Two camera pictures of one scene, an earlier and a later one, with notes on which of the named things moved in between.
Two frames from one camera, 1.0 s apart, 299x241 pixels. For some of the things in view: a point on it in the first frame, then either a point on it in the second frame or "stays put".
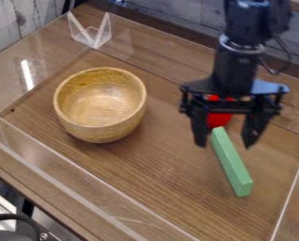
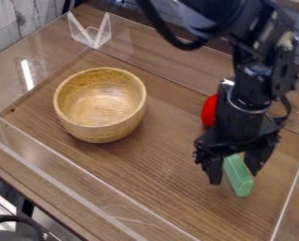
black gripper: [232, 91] -> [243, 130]
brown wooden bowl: [99, 104] stays put
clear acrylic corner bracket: [92, 37] stays put
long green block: [237, 175] stays put
